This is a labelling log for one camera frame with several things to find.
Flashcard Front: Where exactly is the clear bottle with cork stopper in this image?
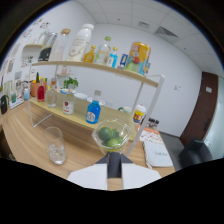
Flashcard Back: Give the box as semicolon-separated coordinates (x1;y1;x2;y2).
46;78;58;108

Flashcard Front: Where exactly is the tall glass jar wooden lid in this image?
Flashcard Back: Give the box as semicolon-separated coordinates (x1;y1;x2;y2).
49;28;72;62

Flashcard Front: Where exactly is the blue wall poster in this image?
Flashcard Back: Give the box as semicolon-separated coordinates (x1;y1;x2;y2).
119;53;129;69

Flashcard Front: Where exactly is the red liquid glass bottle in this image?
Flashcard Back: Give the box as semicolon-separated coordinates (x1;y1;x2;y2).
36;77;46;103

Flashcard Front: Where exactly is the orange box with fruit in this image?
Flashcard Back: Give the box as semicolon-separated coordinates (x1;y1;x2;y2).
30;72;48;98

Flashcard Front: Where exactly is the green white mug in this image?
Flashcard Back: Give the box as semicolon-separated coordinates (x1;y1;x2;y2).
118;105;133;114

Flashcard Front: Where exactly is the clear glass tumbler with ice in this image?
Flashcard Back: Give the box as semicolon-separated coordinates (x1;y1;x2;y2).
42;126;67;166

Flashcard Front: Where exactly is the slim light blue bottle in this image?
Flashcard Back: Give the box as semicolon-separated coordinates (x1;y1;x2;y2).
107;46;119;69

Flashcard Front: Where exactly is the large white plastic bottle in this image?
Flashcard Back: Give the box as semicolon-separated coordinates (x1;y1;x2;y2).
66;23;95;63

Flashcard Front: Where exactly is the two-tier wooden shelf rack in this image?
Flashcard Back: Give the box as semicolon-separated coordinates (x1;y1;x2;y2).
28;60;166;158

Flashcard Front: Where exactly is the blue liquid glass bottle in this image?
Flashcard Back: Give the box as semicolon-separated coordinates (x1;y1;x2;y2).
85;89;102;125

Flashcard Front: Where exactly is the glass jar of limes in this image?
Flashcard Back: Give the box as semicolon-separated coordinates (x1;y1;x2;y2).
91;118;133;156

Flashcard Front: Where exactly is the yellow printed drink can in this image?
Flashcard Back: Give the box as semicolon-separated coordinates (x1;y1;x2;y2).
124;41;152;76

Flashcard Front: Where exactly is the green potted plant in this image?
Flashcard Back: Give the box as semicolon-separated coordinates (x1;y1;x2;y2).
63;76;80;90

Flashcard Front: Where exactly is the amber liquid round bottle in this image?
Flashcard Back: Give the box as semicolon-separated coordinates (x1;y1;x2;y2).
82;45;97;64

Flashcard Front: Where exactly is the silver black soda water can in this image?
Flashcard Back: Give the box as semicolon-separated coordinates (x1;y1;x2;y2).
37;31;58;62

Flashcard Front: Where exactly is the clear bottle with green cap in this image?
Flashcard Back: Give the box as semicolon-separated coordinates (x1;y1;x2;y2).
94;36;112;66

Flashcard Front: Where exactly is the white notebook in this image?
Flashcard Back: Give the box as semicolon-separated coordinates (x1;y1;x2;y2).
143;139;174;169

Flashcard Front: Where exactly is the black office chair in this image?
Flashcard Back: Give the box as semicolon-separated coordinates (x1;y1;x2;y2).
178;138;214;168

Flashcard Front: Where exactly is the wooden wall shelf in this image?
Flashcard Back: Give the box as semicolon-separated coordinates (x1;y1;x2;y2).
22;43;44;51

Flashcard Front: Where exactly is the orange white book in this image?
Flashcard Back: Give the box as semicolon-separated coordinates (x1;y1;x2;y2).
139;128;164;145

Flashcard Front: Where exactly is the brown wooden door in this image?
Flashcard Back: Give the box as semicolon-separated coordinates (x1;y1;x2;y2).
179;71;219;138

